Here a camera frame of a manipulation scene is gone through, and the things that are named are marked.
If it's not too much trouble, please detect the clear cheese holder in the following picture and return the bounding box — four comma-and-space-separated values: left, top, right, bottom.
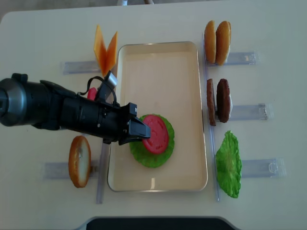
60, 61, 100, 75

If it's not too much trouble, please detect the clear patty holder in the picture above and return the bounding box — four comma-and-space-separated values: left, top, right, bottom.
228, 103, 274, 121

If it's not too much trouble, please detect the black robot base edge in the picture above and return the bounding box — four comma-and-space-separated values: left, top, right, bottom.
77, 217, 238, 230

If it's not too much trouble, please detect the thin brown meat patty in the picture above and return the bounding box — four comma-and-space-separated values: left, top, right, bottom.
207, 79, 216, 126

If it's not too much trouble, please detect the clear long rail left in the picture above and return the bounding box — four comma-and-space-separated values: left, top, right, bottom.
96, 83, 114, 204

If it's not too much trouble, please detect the clear bun holder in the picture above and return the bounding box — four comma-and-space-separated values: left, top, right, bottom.
205, 50, 261, 66

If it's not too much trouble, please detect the clear lettuce holder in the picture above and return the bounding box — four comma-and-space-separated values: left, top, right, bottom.
241, 158, 286, 178

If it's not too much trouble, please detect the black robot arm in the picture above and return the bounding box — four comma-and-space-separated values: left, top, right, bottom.
0, 73, 151, 145

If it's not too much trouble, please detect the orange bun slice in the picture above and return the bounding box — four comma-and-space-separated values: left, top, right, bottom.
216, 21, 231, 65
204, 20, 216, 64

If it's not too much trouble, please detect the standing toasted bread slice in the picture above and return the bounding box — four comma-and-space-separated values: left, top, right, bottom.
68, 136, 91, 188

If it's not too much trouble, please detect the cream rectangular tray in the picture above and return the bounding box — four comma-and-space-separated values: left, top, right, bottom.
107, 41, 208, 192

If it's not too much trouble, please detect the orange bun slice inner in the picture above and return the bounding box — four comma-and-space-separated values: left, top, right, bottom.
216, 21, 231, 65

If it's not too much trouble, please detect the green lettuce leaf on tray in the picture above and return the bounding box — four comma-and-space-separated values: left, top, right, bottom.
130, 114, 175, 168

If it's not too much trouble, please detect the red tomato slice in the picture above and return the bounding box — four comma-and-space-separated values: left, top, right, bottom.
142, 115, 169, 155
87, 87, 97, 101

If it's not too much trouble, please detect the orange bun slice outer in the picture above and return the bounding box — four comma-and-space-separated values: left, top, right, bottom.
204, 20, 216, 64

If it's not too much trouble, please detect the clear bread holder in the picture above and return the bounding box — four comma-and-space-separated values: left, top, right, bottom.
43, 160, 99, 180

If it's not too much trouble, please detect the orange cheese slice right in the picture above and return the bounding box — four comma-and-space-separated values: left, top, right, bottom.
102, 32, 118, 76

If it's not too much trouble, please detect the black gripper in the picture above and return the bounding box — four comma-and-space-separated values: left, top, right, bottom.
59, 96, 151, 145

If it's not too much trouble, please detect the dark brown meat patty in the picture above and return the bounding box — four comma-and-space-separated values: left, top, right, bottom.
216, 79, 231, 123

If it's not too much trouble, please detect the orange cheese slice left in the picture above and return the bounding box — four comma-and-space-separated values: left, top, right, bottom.
94, 25, 106, 77

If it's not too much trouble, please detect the orange cheese slice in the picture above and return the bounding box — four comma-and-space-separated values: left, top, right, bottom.
102, 32, 118, 76
94, 25, 106, 77

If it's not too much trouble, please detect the standing green lettuce leaf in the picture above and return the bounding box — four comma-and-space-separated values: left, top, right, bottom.
215, 130, 242, 198

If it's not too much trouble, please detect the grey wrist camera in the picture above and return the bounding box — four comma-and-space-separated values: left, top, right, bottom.
105, 71, 118, 88

